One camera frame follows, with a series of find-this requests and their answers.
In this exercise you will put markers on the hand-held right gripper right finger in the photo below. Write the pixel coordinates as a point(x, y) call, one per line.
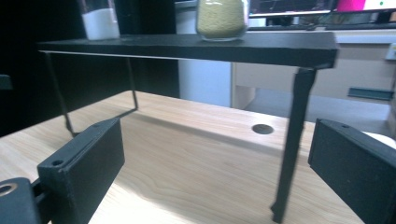
point(358, 168)

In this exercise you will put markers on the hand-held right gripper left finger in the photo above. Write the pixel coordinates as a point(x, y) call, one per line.
point(84, 165)

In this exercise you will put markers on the glass jar with silver lid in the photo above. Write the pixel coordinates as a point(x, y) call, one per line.
point(101, 25)

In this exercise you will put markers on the black metal shelf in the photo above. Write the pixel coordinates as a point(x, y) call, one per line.
point(218, 46)

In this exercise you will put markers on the glass jar with white lid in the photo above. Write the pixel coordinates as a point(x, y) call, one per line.
point(221, 20)

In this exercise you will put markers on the grey strip on desk unit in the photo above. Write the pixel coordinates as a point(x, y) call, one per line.
point(370, 93)

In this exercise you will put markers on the light wooden desk unit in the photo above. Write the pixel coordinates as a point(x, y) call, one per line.
point(358, 71)

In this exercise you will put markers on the white power outlet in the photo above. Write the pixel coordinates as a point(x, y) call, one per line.
point(391, 51)

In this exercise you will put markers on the black curtain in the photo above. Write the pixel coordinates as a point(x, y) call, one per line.
point(31, 25)

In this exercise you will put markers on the pink screen monitor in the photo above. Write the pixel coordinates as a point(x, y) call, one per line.
point(351, 4)

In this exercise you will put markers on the dark screen monitor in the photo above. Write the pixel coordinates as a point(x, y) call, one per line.
point(289, 6)

